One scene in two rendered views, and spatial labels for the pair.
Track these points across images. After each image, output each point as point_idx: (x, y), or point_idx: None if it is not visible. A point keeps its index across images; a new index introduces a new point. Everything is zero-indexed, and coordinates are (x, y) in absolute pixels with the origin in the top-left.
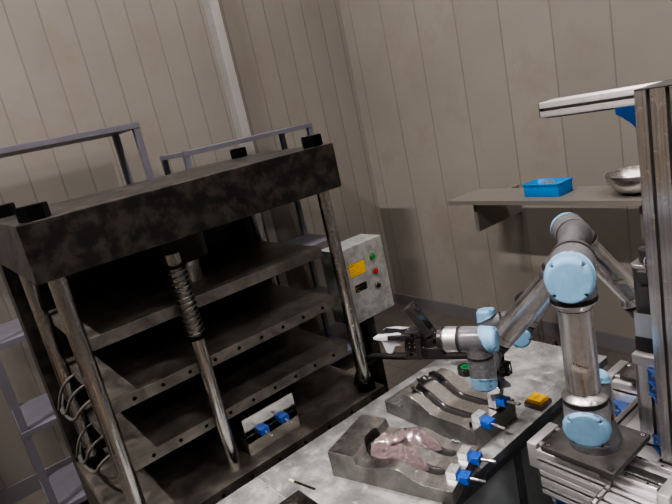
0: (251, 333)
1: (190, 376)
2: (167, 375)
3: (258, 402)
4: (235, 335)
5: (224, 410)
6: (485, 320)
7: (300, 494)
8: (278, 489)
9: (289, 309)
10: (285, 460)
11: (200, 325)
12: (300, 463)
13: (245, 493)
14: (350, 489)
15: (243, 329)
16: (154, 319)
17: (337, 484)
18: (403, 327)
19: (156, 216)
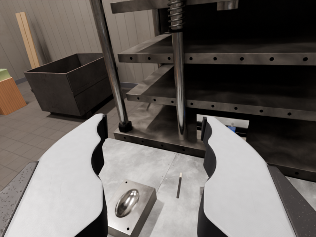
0: (236, 51)
1: (168, 62)
2: (154, 53)
3: (216, 110)
4: (226, 48)
5: (182, 99)
6: None
7: (149, 192)
8: (169, 171)
9: (301, 46)
10: (200, 159)
11: (177, 19)
12: (201, 170)
13: (159, 155)
14: (188, 230)
15: (239, 47)
16: (154, 3)
17: (190, 214)
18: (258, 208)
19: None
